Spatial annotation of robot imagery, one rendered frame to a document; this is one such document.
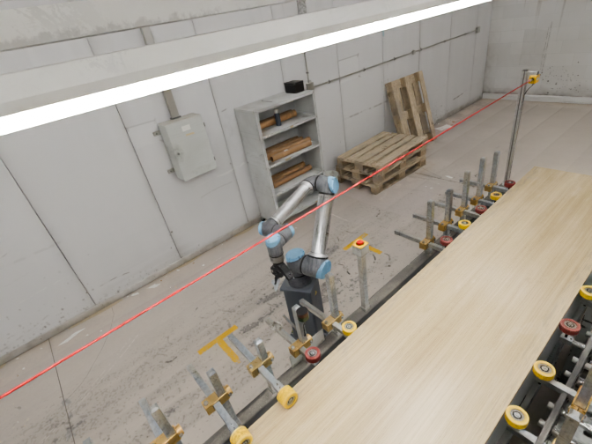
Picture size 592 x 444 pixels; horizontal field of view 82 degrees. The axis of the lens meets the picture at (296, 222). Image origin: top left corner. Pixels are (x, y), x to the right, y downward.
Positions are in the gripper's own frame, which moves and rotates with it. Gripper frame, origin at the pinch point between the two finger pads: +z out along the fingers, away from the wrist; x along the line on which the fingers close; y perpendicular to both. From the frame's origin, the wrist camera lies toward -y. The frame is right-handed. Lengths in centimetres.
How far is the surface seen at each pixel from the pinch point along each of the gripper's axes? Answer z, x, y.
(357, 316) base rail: 23.8, -25.4, -35.0
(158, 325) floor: 94, 66, 149
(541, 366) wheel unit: 3, -44, -127
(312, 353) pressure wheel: 3, 21, -48
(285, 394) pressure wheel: -4, 46, -59
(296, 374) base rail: 24, 28, -38
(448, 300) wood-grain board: 4, -54, -78
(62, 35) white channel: -148, 70, -72
